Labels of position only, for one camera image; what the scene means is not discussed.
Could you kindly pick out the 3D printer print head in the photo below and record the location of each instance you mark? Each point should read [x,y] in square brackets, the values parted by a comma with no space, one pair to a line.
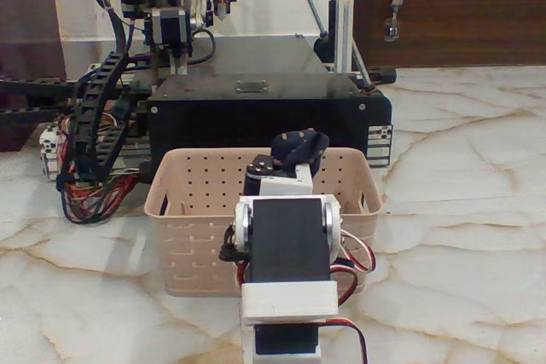
[179,19]

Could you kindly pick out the beige perforated plastic basket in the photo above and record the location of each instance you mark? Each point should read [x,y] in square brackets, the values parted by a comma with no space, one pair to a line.
[196,249]

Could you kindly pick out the dark brown wooden cabinet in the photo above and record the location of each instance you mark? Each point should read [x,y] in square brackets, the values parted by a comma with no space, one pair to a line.
[27,40]

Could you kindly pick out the aluminium upright extrusion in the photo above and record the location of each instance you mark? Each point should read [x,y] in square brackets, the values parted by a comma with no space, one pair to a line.
[343,36]

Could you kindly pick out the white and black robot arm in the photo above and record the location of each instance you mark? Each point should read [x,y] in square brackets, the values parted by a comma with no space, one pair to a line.
[290,240]

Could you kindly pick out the brown wooden door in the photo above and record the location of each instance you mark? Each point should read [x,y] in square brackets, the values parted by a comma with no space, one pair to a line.
[465,10]

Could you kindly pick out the dark cloth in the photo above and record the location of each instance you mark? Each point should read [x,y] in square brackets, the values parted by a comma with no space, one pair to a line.
[305,144]

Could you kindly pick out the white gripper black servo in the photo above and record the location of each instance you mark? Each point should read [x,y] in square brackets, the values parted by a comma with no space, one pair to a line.
[287,185]

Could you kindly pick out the black 3D printer base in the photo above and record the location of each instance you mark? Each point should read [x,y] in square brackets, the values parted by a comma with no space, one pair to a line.
[264,121]

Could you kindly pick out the metal door stopper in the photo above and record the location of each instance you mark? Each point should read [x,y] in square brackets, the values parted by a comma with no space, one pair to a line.
[394,19]

